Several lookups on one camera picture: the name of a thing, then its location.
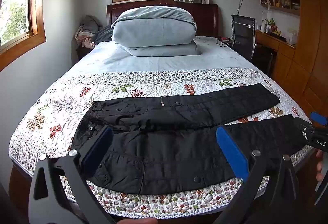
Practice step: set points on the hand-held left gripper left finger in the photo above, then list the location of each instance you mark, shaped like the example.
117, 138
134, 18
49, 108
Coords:
97, 147

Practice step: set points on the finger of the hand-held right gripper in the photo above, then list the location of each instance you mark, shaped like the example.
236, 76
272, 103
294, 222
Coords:
319, 118

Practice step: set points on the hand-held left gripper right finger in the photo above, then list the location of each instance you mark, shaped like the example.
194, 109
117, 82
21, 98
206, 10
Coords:
232, 152

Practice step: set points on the black pants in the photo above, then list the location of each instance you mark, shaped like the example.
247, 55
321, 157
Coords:
166, 152

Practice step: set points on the person's right hand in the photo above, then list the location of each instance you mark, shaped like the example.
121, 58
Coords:
319, 165

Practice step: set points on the floral quilted bedspread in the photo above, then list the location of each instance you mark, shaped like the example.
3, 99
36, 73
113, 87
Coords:
64, 111

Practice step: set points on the wooden desk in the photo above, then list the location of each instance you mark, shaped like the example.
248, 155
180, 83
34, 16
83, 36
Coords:
281, 52

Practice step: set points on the white box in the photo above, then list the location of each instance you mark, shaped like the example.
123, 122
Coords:
292, 37

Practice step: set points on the green toy figures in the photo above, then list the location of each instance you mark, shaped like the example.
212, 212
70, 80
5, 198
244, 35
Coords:
271, 24

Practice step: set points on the dark grey cloth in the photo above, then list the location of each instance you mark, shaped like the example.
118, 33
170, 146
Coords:
102, 34

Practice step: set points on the black office chair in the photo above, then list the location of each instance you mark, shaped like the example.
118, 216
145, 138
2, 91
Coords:
243, 31

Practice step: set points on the pile of clothes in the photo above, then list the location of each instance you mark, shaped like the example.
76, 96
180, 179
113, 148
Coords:
85, 31

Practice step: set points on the light blue flat pillow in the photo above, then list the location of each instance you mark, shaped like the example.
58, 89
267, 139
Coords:
166, 50

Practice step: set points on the light blue folded duvet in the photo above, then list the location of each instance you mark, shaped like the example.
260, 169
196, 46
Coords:
153, 26

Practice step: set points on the dark wooden headboard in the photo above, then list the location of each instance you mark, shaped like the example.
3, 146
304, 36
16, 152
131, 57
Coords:
205, 19

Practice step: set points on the wooden framed side window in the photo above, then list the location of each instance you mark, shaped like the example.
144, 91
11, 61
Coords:
18, 8

